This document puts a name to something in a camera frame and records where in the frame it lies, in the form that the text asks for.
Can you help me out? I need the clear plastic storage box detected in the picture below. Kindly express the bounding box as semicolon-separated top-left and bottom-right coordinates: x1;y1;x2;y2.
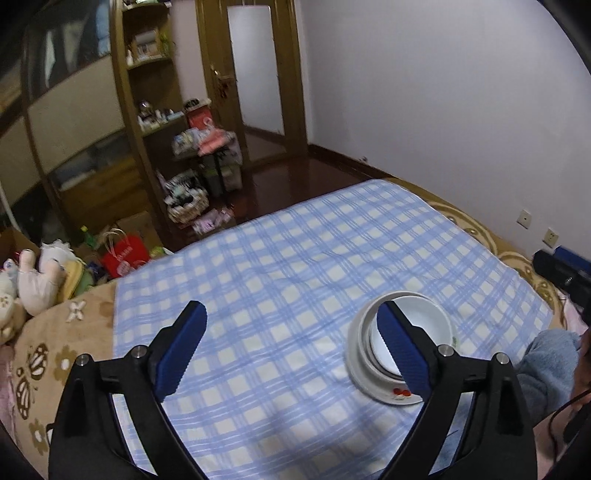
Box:
198;154;243;197

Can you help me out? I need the wicker basket with lace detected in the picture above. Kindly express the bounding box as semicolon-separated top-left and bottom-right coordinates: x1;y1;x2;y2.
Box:
166;194;209;224

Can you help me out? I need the black and white striped plush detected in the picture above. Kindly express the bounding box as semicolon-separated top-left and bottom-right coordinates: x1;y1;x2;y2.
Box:
164;171;204;204

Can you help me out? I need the open cardboard box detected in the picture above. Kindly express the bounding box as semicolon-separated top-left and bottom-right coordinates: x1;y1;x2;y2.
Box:
115;211;162;252
0;228;40;264

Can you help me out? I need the pink cloth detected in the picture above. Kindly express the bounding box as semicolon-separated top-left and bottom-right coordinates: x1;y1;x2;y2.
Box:
198;129;236;155

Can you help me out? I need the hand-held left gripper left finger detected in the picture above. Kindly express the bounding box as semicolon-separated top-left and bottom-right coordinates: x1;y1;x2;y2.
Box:
48;300;208;480

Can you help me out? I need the black cable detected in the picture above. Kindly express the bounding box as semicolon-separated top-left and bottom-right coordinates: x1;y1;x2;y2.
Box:
549;390;591;446

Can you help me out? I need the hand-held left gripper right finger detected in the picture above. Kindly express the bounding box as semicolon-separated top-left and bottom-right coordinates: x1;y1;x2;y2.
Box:
376;299;536;480

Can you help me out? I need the white cherry-print plate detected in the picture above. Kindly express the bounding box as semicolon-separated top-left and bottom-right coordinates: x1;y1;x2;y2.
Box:
347;291;457;407

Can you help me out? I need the cardboard box of pink packets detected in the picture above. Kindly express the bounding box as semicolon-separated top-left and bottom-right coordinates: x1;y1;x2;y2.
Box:
194;208;236;234

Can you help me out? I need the red paper bag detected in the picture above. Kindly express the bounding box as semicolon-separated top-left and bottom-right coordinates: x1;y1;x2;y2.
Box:
100;228;151;279

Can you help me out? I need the small red bowl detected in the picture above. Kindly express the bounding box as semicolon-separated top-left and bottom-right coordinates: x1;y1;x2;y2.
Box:
369;298;451;377

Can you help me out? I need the clear box of small items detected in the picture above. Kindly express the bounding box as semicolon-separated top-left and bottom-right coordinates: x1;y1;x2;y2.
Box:
173;130;204;153

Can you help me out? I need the wooden corner shelf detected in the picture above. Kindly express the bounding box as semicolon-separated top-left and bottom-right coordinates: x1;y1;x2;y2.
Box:
113;0;204;236

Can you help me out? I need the red box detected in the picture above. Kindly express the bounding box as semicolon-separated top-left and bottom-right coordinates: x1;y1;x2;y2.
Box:
187;104;214;132

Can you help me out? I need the golden patterned bedsheet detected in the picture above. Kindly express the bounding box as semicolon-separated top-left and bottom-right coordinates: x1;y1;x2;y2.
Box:
383;178;568;328

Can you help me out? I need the small folding table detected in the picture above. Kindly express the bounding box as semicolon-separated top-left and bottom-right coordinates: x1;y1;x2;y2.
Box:
173;129;243;195

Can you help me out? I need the pink blanket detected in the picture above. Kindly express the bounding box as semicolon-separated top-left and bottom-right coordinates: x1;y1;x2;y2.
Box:
0;351;19;430

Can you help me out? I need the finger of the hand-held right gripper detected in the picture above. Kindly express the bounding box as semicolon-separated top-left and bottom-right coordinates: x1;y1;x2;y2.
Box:
553;246;591;266
533;250;591;305

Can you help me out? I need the white-haired plush doll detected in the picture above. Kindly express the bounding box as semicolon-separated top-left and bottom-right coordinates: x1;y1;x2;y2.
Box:
39;240;77;266

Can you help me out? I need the person's blue fleece clothing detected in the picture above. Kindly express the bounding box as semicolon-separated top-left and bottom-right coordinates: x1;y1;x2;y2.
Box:
516;329;583;428

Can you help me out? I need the yellow and green plush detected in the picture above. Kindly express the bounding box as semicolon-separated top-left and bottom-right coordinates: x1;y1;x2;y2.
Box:
62;258;95;298

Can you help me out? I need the cluster of small cosmetic bottles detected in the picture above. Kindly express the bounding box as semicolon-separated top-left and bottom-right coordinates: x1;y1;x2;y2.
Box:
137;102;178;130

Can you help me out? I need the blue checked cloth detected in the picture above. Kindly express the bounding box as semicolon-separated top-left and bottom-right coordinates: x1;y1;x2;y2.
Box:
113;179;555;480

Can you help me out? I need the wooden wardrobe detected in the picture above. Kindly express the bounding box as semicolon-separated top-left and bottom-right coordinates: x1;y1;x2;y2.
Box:
0;0;153;241

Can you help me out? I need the wooden door with frosted glass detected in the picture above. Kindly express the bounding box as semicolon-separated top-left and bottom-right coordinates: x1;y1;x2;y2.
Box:
196;0;309;162

